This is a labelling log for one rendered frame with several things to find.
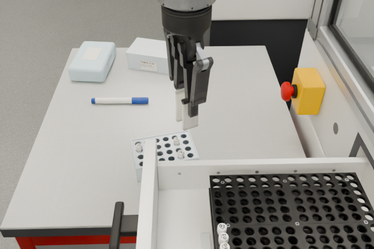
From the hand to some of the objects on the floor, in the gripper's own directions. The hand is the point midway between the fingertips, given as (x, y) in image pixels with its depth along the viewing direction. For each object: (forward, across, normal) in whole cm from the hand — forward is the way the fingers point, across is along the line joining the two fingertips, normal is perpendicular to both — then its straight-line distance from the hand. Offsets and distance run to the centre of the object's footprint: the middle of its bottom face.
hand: (186, 108), depth 69 cm
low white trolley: (+91, -17, +3) cm, 92 cm away
